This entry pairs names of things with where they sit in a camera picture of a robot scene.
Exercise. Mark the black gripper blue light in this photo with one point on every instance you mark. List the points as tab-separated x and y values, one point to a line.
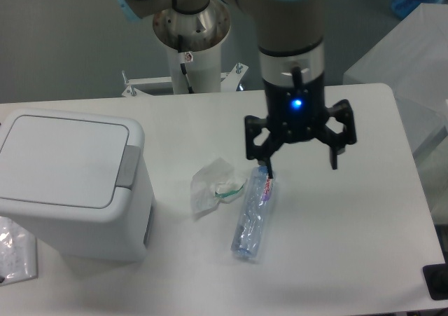
296	109

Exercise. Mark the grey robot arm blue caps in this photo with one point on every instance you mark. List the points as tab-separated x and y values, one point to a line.
289	34

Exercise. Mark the white trash can body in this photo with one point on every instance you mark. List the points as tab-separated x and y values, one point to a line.
117	232

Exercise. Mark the white trash can lid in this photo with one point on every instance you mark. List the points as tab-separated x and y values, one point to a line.
60	161

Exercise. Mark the crumpled clear plastic wrapper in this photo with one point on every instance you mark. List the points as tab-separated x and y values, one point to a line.
216	183

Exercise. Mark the crushed clear plastic bottle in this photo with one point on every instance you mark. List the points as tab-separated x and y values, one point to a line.
259	195

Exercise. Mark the black clamp at table edge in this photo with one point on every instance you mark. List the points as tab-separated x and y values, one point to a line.
436	281

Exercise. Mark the clear plastic bag on tray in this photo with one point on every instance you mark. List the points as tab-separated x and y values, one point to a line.
18	253

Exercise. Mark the white pedestal base bracket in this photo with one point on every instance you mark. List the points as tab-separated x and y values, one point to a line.
139	87

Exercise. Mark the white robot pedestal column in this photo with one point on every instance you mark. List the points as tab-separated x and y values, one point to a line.
193	42

